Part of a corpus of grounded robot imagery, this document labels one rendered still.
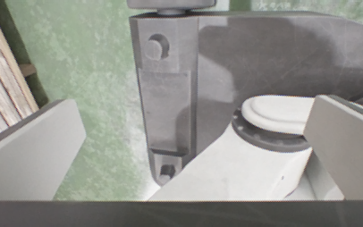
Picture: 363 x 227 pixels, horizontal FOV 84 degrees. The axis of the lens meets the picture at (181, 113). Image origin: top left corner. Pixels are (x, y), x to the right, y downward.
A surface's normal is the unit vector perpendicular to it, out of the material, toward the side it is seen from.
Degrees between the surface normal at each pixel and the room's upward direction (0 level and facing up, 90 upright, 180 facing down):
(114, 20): 0
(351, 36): 0
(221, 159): 90
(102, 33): 0
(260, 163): 90
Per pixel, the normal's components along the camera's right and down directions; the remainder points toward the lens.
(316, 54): -0.22, 0.51
